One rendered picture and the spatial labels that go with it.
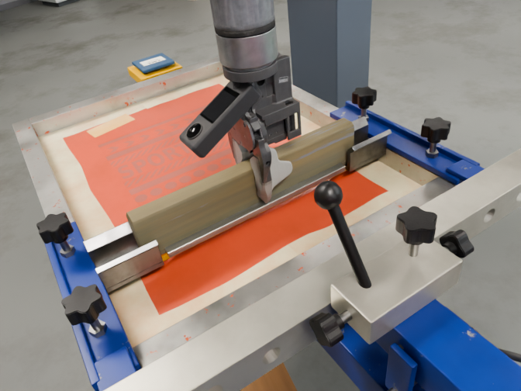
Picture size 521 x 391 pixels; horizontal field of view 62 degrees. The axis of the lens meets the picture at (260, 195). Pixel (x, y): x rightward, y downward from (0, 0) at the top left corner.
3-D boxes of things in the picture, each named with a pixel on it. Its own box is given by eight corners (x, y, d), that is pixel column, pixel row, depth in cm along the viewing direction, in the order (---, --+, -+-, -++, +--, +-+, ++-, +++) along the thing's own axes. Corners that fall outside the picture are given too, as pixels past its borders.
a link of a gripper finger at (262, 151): (277, 183, 62) (265, 125, 57) (268, 187, 61) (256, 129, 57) (260, 173, 65) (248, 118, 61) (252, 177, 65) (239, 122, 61)
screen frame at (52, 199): (18, 137, 104) (12, 123, 101) (232, 65, 125) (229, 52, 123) (119, 410, 48) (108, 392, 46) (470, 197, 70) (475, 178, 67)
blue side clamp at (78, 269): (57, 261, 70) (39, 230, 66) (88, 247, 72) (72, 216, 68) (112, 417, 49) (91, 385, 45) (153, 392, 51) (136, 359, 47)
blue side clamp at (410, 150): (329, 139, 90) (329, 108, 86) (348, 130, 92) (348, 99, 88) (451, 211, 69) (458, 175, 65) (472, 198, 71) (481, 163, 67)
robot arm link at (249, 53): (233, 43, 50) (202, 28, 55) (239, 81, 53) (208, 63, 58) (288, 25, 53) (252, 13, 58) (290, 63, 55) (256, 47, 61)
